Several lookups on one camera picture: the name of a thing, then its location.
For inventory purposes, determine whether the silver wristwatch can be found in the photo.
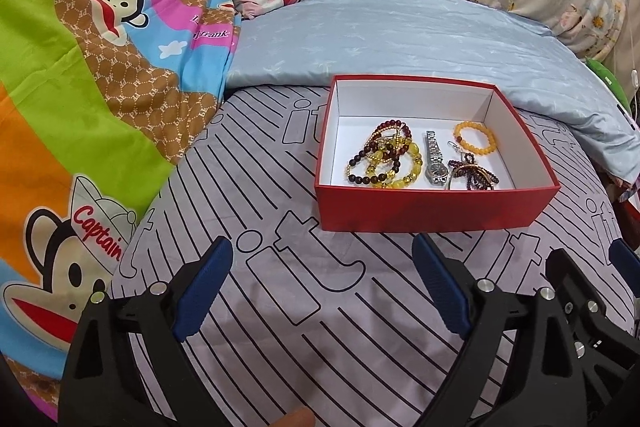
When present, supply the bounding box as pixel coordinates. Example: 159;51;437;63
425;130;449;186

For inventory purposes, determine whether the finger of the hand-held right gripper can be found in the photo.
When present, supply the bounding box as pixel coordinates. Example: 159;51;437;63
546;249;640;403
609;238;640;295

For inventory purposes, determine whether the person's left hand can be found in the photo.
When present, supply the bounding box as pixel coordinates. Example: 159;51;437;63
282;408;316;427

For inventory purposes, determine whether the gold bangle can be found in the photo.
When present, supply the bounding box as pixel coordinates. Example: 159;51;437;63
447;164;498;191

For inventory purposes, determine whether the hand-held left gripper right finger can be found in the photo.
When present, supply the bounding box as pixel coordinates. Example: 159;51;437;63
411;234;601;427

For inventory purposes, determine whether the yellow amber bead bracelet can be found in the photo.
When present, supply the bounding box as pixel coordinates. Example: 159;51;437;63
367;142;426;190

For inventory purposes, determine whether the cartoon monkey blanket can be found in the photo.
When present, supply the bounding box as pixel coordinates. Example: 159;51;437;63
0;0;246;423

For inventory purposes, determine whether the dark red bead strand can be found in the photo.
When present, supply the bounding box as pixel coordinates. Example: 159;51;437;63
448;152;501;191

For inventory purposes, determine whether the green plush object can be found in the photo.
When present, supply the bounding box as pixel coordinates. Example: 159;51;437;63
585;57;626;108

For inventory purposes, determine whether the light blue pillow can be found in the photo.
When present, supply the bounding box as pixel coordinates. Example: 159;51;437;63
225;0;640;180

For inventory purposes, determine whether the orange bead bracelet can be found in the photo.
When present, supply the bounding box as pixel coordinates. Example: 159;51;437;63
453;120;499;156

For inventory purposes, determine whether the thin gold chain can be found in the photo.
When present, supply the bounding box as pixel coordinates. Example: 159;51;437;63
372;134;408;168

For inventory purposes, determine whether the red cardboard box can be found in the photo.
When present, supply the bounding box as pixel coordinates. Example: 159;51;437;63
314;75;561;233

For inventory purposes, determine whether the dark brown bead bracelet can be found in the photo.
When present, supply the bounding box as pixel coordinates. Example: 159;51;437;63
346;147;403;188

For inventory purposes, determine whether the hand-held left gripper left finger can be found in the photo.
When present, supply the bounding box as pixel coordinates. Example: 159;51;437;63
60;237;234;427

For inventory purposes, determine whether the white cable with switch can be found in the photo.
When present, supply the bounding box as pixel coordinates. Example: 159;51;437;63
622;32;640;108

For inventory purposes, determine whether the dark red bead bracelet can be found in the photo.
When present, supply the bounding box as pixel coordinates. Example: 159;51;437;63
370;121;413;158

